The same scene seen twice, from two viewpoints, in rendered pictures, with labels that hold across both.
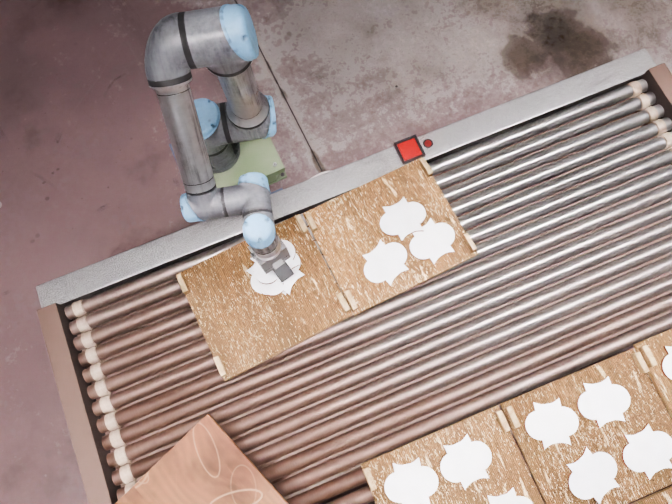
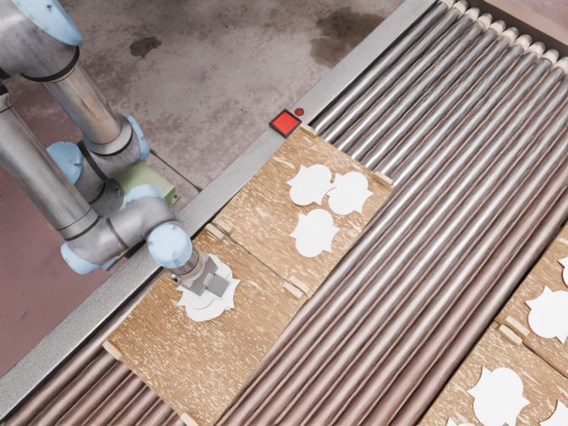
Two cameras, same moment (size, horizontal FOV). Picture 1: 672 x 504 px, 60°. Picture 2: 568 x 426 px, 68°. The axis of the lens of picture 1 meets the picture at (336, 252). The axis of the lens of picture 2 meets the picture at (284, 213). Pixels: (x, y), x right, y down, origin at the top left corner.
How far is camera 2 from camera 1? 0.58 m
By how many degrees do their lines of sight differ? 10
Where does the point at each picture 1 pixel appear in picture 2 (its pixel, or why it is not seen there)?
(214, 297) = (155, 348)
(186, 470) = not seen: outside the picture
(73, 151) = not seen: outside the picture
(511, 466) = (543, 378)
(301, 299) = (248, 307)
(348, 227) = (262, 215)
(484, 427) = (494, 351)
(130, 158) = (35, 260)
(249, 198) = (144, 215)
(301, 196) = (203, 207)
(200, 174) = (71, 209)
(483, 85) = (308, 82)
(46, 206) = not seen: outside the picture
